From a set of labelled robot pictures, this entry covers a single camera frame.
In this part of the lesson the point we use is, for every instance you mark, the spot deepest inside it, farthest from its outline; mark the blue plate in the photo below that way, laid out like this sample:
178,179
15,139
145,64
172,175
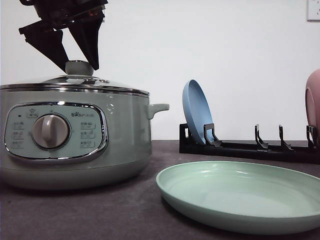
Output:
198,111

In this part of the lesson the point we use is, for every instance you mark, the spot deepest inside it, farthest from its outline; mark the green electric steamer pot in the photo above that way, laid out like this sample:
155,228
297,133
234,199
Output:
74,132

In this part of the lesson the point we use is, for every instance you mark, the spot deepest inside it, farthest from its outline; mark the glass steamer lid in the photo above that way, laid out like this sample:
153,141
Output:
78,79

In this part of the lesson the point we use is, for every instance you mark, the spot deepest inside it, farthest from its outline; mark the pink plate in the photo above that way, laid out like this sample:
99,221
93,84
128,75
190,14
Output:
312,104

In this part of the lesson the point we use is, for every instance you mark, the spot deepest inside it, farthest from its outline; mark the white wall socket right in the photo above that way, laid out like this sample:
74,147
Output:
313,11

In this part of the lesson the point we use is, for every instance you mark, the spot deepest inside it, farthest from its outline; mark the green plate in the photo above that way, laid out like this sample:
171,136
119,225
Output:
242,198

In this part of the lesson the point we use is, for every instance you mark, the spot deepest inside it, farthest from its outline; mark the black plate rack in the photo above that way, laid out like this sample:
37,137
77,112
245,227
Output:
310,153

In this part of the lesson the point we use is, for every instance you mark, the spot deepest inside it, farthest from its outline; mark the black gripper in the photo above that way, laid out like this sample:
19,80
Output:
57,13

